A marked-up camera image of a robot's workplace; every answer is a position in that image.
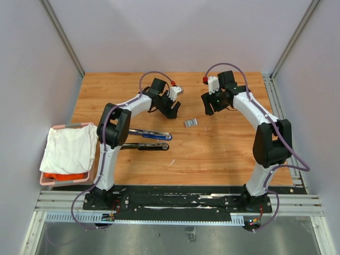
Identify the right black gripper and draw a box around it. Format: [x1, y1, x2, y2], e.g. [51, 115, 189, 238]
[201, 87, 229, 116]

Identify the blue black stapler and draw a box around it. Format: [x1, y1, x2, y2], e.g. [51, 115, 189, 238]
[129, 129, 173, 141]

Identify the white cloth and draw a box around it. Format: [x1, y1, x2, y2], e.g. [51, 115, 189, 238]
[39, 124, 98, 175]

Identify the white slotted cable duct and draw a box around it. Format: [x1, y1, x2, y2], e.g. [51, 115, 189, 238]
[45, 208, 245, 228]

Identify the pink plastic basket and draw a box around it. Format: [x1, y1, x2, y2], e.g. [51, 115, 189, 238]
[39, 122, 95, 186]

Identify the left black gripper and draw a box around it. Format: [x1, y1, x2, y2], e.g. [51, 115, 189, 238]
[158, 91, 181, 120]

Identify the staple box tray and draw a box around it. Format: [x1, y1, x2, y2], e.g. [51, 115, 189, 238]
[184, 118, 198, 128]

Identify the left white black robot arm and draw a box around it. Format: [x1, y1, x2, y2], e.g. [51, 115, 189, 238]
[95, 78, 184, 191]

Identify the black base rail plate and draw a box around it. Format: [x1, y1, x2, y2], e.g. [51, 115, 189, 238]
[82, 185, 272, 216]

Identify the small black clip object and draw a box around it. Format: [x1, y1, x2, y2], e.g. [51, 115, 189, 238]
[121, 142, 169, 151]

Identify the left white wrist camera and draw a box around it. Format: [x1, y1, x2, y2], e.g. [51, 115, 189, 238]
[168, 86, 184, 101]

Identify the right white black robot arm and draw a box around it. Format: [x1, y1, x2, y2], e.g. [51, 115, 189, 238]
[201, 71, 292, 213]

